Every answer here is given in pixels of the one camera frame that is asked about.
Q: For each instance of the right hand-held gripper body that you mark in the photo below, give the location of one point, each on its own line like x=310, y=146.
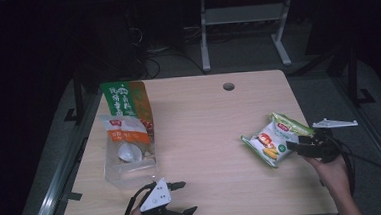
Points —
x=322, y=144

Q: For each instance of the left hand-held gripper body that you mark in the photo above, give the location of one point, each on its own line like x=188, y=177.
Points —
x=157, y=196

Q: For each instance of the white and green corn packet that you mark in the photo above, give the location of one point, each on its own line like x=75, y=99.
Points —
x=271, y=142

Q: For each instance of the clear plastic container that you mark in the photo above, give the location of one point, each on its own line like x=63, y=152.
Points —
x=130, y=171

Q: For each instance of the white and orange packet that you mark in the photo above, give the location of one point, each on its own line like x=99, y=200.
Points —
x=126, y=133

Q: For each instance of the green and orange meat packet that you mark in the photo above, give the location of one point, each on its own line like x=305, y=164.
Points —
x=128, y=98

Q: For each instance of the person's right hand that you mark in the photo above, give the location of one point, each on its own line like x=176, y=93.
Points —
x=331, y=175

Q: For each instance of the black metal stand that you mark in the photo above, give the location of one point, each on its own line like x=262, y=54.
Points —
x=352, y=74
x=78, y=94

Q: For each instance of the black tape strip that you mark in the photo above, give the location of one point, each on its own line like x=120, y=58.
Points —
x=74, y=196

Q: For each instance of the silver metal rail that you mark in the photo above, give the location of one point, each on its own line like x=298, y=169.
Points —
x=58, y=182
x=377, y=142

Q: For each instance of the white metal desk frame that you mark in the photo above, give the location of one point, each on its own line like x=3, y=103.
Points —
x=243, y=14

